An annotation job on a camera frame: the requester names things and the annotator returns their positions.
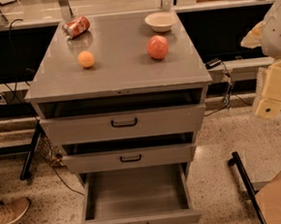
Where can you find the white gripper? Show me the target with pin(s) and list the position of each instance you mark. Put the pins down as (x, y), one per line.
(277, 31)

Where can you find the black metal stand leg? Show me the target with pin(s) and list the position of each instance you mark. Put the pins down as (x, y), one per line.
(236, 160)

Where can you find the grey drawer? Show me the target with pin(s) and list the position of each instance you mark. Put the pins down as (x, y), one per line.
(123, 117)
(147, 195)
(132, 153)

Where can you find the black power adapter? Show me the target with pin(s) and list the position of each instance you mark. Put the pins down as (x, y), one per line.
(212, 63)

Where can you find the grey bottom drawer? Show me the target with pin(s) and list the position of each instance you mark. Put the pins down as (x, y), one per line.
(147, 195)

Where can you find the grey drawer cabinet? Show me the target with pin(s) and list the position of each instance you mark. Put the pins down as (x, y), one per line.
(121, 66)

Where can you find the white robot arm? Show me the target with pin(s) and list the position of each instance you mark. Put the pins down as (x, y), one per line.
(267, 36)

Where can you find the red soda can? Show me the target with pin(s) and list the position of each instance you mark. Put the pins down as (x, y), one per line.
(75, 27)

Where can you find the orange fruit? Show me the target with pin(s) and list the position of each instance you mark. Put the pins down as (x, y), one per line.
(86, 59)

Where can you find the white bowl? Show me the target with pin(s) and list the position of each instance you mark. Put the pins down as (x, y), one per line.
(161, 22)

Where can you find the red apple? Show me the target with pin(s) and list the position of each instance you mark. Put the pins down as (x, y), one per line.
(157, 47)

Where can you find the grey middle drawer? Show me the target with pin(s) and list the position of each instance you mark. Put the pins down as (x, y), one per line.
(132, 153)

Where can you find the grey top drawer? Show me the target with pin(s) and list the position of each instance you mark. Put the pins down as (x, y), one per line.
(123, 117)

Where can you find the tan sneaker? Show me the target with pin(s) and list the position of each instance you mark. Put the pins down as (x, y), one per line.
(14, 210)

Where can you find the black table leg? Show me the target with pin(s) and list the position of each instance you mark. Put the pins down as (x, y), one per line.
(25, 174)

